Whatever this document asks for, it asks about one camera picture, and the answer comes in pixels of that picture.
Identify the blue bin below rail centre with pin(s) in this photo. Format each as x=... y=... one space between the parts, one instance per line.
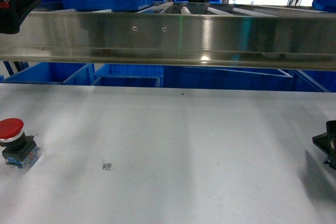
x=202 y=77

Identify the blue bin below rail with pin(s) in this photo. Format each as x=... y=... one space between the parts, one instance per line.
x=202 y=77
x=78 y=74

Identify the red mushroom push button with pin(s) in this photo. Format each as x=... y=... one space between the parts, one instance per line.
x=20 y=150

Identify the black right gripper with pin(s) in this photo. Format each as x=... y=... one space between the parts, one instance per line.
x=326 y=143

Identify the stainless steel shelf rail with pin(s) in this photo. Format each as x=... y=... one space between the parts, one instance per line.
x=180 y=34

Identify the blue bin below rail left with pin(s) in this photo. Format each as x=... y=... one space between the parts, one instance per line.
x=78 y=74

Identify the small printed code sticker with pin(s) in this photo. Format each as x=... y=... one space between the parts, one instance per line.
x=107 y=165

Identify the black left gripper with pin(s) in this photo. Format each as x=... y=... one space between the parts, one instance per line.
x=13 y=13

